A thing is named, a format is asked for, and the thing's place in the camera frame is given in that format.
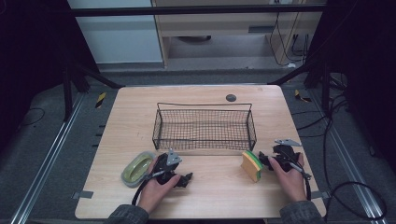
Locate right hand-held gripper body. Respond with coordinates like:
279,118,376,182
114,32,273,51
272,138,303,173

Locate left hand-held gripper cable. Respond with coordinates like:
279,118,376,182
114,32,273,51
131,169,166,207

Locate aluminium floor rail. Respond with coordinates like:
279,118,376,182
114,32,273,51
8,92,87,224
310,89,389,224

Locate black curtain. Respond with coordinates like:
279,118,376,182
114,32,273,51
306,0,396,175
0,0,101,150

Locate black horizontal frame bar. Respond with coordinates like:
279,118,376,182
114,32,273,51
70,4,327,18

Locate black metal stand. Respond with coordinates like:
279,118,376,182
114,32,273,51
61,60,126,123
267,57,332,117

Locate black floor cable loop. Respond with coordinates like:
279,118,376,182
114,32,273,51
292,92,389,222

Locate person's left hand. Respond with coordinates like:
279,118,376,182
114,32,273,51
136,158,182,215

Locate yellow and green sponge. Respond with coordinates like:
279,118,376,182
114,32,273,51
241,149,264,184

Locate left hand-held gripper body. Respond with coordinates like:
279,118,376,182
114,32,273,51
151,148,183,187

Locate hand-held gripper cable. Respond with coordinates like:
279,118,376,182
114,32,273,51
279,148,313,202
131,169,166,207

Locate person's right hand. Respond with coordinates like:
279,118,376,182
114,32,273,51
268,153,308,203

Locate black hanging desk cables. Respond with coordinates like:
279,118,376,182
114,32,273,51
268,11,313,68

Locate black wire mesh basket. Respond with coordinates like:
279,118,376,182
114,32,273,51
151,102,258,152

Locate grey tape tab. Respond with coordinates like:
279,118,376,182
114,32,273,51
71,189,94,201
310,190,331,201

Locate white cabinet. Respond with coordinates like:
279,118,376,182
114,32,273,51
66,0,164,65

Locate yellow and black tape strip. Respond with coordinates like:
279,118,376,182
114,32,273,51
293,89,313,104
94,91,107,109

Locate thin black floor cable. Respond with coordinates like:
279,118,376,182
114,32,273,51
18,106,47,128

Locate right hand-held gripper cable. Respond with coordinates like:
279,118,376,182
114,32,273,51
279,148,313,202

